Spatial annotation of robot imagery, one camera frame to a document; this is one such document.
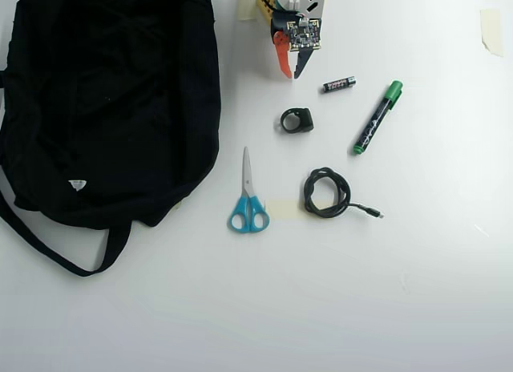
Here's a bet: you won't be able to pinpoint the coiled black USB cable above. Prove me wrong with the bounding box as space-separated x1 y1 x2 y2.
302 166 385 220

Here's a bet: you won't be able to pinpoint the blue handled scissors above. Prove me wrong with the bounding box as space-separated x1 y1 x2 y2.
228 146 271 234

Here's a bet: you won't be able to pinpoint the black AAA battery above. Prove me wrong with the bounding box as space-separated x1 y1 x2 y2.
321 76 357 95

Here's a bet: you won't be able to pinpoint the long masking tape strip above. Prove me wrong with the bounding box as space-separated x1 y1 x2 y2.
265 198 337 220

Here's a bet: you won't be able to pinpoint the green marker pen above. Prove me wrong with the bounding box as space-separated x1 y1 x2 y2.
352 80 404 156

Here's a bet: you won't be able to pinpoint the black plastic ring clamp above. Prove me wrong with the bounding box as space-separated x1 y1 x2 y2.
279 107 315 135

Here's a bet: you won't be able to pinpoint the black fabric bag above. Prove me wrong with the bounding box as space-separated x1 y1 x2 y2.
0 0 223 278

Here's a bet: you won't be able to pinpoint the camera circuit board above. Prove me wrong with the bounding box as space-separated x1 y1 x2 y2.
285 20 324 53

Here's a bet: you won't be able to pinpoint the yellow perforated base block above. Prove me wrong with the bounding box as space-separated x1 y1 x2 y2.
256 0 278 26

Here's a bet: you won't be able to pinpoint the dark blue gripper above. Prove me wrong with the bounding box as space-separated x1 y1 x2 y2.
270 10 314 80

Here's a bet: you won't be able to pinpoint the torn masking tape piece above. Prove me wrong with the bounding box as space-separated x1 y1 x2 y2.
479 8 504 58

